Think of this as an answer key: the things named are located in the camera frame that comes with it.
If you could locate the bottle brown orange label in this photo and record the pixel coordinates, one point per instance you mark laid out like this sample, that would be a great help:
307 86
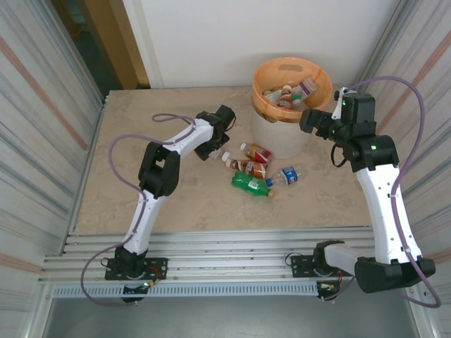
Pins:
250 167
287 101

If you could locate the clear bottle blue label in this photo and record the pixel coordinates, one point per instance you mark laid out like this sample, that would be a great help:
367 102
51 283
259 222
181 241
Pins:
289 176

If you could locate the white round bin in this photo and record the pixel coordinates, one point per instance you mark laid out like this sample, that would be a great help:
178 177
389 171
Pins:
275 137

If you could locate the rectangular bottle purple white label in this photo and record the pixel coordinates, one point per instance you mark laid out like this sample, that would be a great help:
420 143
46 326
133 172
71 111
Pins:
307 86

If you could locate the clear bottle green cap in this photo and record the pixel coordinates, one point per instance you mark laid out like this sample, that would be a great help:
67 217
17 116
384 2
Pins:
300 103

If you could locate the white bin with orange liner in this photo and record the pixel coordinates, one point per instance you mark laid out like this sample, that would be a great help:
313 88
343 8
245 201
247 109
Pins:
275 68

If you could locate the green plastic bottle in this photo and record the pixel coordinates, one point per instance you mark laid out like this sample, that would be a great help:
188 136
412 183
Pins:
248 183

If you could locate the aluminium rail frame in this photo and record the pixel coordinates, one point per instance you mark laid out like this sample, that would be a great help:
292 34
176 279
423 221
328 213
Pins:
225 246

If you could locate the corrugated metal side panel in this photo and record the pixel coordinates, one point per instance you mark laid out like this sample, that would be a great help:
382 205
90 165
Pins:
35 105
433 53

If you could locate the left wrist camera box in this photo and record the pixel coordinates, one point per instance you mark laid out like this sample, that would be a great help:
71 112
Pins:
214 154

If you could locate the base wiring connector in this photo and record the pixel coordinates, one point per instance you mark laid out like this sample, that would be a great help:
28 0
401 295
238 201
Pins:
135 288
327 287

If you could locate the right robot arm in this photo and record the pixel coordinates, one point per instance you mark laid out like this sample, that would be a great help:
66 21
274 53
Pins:
387 211

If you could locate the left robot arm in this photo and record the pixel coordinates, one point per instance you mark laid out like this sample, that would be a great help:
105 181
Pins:
141 218

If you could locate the brown wooden door frame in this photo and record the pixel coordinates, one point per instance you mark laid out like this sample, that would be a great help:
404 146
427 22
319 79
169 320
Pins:
116 42

